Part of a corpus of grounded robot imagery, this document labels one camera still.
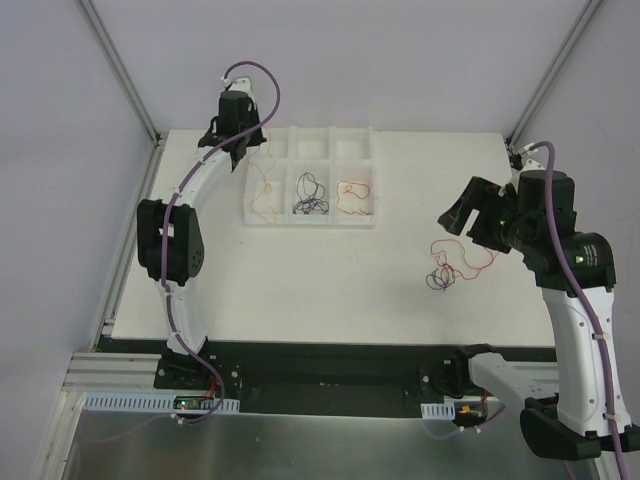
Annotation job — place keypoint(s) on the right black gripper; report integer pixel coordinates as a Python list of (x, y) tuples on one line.
[(486, 223)]

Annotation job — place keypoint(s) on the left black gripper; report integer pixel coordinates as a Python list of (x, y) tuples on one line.
[(238, 151)]

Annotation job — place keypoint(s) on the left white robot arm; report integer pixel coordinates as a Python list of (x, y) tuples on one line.
[(170, 246)]

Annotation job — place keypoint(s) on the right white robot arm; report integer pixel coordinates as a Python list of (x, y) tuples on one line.
[(575, 272)]

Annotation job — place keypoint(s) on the white foam compartment tray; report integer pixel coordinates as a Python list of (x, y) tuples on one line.
[(312, 177)]

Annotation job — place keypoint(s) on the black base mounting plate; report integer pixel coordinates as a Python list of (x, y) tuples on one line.
[(355, 380)]

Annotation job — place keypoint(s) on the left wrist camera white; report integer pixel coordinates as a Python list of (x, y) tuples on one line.
[(240, 84)]

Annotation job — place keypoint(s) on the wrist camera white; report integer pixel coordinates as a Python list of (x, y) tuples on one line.
[(521, 159), (240, 84)]

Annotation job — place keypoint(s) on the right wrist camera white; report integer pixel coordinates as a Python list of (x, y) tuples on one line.
[(521, 159)]

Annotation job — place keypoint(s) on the left aluminium frame post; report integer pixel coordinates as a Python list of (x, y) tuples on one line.
[(106, 44)]

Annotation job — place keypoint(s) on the aluminium frame post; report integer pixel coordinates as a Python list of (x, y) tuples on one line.
[(106, 44), (576, 33)]

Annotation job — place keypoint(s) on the right white slotted cable duct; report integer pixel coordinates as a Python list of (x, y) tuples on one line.
[(445, 411)]

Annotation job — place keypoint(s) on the white slotted cable duct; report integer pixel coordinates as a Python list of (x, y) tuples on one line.
[(158, 403), (445, 411)]

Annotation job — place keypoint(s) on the right aluminium frame post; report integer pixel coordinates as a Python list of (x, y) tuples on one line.
[(576, 33)]

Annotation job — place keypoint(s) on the left white slotted cable duct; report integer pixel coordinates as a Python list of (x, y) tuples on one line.
[(158, 403)]

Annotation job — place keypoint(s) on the aluminium front rail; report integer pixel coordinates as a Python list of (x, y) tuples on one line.
[(97, 371)]

